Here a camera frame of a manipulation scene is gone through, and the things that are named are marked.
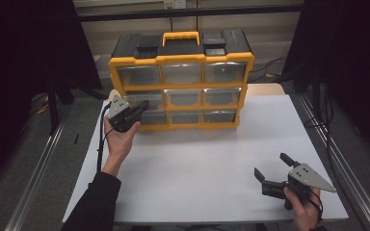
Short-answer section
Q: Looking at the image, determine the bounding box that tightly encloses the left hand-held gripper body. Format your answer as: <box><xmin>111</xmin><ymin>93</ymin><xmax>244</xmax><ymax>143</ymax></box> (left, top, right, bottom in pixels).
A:
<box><xmin>107</xmin><ymin>94</ymin><xmax>142</xmax><ymax>133</ymax></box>

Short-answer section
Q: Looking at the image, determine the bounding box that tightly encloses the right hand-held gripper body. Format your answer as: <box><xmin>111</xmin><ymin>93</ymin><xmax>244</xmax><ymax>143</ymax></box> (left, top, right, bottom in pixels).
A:
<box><xmin>261</xmin><ymin>163</ymin><xmax>337</xmax><ymax>212</ymax></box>

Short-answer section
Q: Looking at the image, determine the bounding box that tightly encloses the clear plastic pulled drawer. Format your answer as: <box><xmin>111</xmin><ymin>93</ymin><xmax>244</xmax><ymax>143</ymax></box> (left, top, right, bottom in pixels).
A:
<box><xmin>124</xmin><ymin>90</ymin><xmax>166</xmax><ymax>111</ymax></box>

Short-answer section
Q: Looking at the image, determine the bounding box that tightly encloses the yellow black drawer organizer cabinet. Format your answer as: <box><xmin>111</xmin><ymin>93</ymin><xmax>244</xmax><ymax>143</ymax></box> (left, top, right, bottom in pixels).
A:
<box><xmin>108</xmin><ymin>29</ymin><xmax>255</xmax><ymax>132</ymax></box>

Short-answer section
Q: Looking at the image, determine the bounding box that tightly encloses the person's left hand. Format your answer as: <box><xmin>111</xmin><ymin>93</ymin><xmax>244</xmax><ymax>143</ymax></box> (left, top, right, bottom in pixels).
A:
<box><xmin>101</xmin><ymin>120</ymin><xmax>142</xmax><ymax>178</ymax></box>

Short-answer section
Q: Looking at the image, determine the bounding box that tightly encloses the person's right hand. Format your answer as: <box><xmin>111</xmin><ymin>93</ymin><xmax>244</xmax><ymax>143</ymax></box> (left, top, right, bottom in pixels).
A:
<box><xmin>283</xmin><ymin>187</ymin><xmax>322</xmax><ymax>231</ymax></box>

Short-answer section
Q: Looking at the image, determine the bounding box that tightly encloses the set of clear organizer drawers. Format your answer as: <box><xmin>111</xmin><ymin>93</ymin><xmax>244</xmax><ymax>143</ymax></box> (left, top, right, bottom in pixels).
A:
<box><xmin>118</xmin><ymin>62</ymin><xmax>248</xmax><ymax>126</ymax></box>

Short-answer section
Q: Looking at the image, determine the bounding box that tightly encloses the white table sheet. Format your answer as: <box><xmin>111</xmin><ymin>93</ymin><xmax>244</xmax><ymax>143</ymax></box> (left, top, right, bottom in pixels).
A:
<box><xmin>62</xmin><ymin>94</ymin><xmax>350</xmax><ymax>225</ymax></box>

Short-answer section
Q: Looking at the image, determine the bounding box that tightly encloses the black metal stand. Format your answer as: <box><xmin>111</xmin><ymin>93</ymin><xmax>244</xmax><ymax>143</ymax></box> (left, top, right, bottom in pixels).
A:
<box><xmin>46</xmin><ymin>80</ymin><xmax>61</xmax><ymax>136</ymax></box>

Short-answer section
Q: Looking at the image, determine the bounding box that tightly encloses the black horizontal bar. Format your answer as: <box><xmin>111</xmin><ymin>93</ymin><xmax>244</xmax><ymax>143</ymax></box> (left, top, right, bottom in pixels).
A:
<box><xmin>76</xmin><ymin>3</ymin><xmax>304</xmax><ymax>23</ymax></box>

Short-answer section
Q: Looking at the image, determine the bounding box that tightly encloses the black curtain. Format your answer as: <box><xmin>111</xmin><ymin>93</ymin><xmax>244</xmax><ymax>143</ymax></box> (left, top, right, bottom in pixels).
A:
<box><xmin>282</xmin><ymin>0</ymin><xmax>370</xmax><ymax>165</ymax></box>
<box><xmin>0</xmin><ymin>0</ymin><xmax>103</xmax><ymax>193</ymax></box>

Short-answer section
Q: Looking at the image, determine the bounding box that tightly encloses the right hand-held gripper cable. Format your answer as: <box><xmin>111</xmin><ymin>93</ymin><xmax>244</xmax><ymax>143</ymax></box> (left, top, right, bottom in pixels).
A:
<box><xmin>307</xmin><ymin>192</ymin><xmax>324</xmax><ymax>224</ymax></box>

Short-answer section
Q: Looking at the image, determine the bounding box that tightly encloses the aluminium frame rail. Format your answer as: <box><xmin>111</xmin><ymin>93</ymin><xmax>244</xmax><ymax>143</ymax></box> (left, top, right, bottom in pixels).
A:
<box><xmin>4</xmin><ymin>105</ymin><xmax>75</xmax><ymax>231</ymax></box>
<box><xmin>297</xmin><ymin>94</ymin><xmax>370</xmax><ymax>231</ymax></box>

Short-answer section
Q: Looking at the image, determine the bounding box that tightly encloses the black cable bundle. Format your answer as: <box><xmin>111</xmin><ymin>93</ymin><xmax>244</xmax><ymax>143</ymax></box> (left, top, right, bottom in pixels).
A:
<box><xmin>303</xmin><ymin>86</ymin><xmax>335</xmax><ymax>181</ymax></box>

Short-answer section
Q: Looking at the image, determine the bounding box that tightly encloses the black floor cable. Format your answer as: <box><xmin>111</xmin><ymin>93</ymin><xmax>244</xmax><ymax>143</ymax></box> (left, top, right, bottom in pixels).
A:
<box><xmin>249</xmin><ymin>57</ymin><xmax>287</xmax><ymax>83</ymax></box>

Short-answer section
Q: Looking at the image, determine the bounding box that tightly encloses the white wall outlet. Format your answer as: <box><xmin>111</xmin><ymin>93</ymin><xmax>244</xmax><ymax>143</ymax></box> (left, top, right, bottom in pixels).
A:
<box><xmin>163</xmin><ymin>0</ymin><xmax>187</xmax><ymax>10</ymax></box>

